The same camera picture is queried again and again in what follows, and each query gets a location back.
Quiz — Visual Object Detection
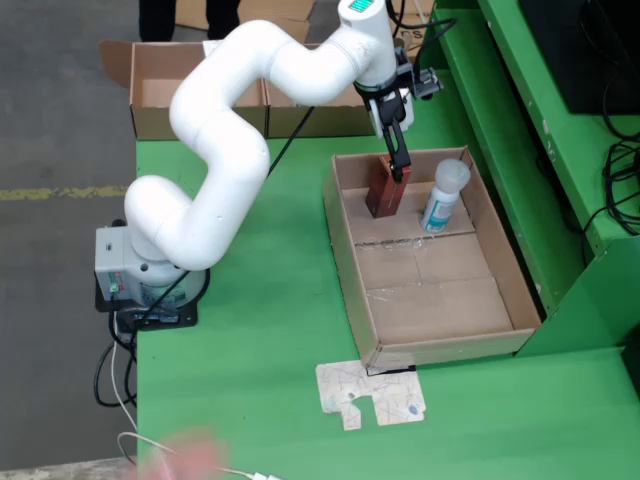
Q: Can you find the white cable with plug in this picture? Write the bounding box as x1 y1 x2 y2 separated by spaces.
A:
110 319 284 480

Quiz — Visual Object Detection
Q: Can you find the tangle of black cables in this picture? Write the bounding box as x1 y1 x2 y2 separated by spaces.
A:
582 74 640 251

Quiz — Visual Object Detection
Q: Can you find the scribbled flat cardboard piece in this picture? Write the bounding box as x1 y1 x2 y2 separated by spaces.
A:
314 359 428 432

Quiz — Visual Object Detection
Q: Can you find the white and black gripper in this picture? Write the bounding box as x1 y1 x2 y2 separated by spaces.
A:
367 85 416 185

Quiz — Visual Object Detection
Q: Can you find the black camera cable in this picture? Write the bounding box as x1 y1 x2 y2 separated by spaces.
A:
387 0 459 69

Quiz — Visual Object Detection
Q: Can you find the open brown cardboard box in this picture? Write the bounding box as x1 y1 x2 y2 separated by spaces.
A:
262 42 396 139
99 39 270 141

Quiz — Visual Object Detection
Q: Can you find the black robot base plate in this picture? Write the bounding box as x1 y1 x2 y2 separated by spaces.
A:
94 279 200 332

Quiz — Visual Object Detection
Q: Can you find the printed brown cardboard box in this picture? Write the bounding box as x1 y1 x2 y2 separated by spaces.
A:
392 0 436 69

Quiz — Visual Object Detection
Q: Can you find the red carton box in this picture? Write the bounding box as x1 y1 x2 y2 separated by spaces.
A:
364 153 412 220

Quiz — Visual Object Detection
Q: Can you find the shallow cardboard tray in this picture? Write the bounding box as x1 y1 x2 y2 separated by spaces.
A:
322 145 544 370

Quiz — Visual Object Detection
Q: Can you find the green metal shelf unit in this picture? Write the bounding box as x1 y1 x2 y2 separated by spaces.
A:
417 0 640 359

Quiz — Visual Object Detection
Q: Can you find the white bottle with teal label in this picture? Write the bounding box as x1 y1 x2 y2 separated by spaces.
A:
419 158 473 235

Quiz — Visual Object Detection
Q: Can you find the black monitor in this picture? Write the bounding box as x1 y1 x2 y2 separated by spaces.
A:
519 0 640 115

